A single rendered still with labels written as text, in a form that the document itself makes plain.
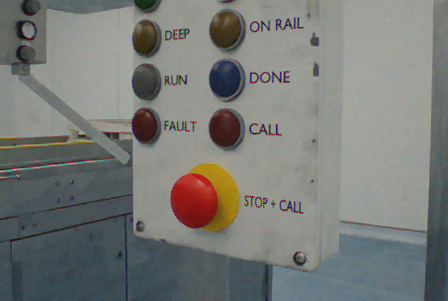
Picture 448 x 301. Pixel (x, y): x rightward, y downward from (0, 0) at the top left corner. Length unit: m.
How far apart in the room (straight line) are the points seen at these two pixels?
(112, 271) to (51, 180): 0.36
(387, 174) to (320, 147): 3.74
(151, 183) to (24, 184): 0.73
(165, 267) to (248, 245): 1.20
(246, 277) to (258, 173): 0.16
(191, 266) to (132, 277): 0.98
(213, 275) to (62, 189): 0.75
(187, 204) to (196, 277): 0.14
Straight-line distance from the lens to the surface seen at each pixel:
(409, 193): 4.06
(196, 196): 0.35
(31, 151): 1.13
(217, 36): 0.37
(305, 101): 0.34
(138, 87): 0.42
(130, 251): 1.44
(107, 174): 1.27
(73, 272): 1.32
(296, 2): 0.35
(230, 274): 0.47
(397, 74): 4.04
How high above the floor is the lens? 1.04
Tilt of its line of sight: 3 degrees down
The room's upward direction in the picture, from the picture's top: straight up
